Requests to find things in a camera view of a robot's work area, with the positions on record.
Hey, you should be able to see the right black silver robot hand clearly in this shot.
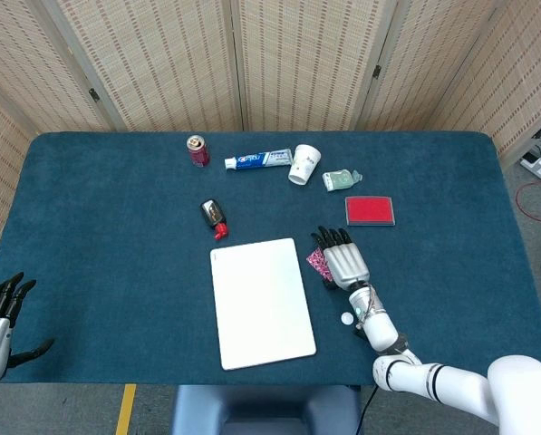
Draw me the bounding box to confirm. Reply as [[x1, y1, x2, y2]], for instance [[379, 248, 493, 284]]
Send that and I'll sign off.
[[310, 226, 372, 291]]

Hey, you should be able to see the pink patterned square card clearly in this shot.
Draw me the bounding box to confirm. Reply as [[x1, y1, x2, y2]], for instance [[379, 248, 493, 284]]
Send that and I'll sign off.
[[304, 246, 333, 278]]

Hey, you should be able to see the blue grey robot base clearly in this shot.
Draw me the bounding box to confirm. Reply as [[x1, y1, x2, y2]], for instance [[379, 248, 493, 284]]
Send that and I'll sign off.
[[169, 383, 364, 435]]

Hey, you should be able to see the white rectangular board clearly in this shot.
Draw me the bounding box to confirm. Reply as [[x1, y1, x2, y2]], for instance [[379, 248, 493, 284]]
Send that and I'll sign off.
[[209, 237, 318, 372]]

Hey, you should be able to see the blue white toothpaste tube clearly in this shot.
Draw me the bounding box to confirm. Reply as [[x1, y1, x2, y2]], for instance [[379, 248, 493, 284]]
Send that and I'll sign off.
[[224, 148, 295, 171]]

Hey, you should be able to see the red ink pad box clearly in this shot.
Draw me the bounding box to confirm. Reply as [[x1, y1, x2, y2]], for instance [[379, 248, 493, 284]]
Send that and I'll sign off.
[[344, 195, 396, 227]]

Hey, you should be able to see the white paper cup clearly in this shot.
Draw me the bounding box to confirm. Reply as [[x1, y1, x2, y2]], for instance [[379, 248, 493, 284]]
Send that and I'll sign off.
[[287, 143, 323, 187]]

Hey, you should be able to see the black bottle with red cap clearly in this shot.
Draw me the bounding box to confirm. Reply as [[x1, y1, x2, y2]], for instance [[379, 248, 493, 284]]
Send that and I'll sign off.
[[199, 198, 230, 242]]

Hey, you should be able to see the blue felt table cover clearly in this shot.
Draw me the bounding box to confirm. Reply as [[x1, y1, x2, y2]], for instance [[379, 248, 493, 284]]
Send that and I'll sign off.
[[0, 130, 541, 387]]

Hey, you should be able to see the red soda can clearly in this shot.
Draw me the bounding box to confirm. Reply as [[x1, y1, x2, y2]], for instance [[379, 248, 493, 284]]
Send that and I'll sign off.
[[186, 134, 211, 169]]

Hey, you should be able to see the white power strip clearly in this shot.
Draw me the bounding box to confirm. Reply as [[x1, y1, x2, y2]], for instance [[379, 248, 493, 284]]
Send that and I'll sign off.
[[518, 151, 541, 190]]

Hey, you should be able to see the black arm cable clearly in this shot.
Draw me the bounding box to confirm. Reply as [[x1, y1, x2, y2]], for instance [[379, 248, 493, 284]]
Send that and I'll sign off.
[[358, 384, 381, 435]]

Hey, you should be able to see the red cable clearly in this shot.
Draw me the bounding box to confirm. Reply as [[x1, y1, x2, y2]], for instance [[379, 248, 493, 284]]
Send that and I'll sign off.
[[515, 182, 541, 223]]

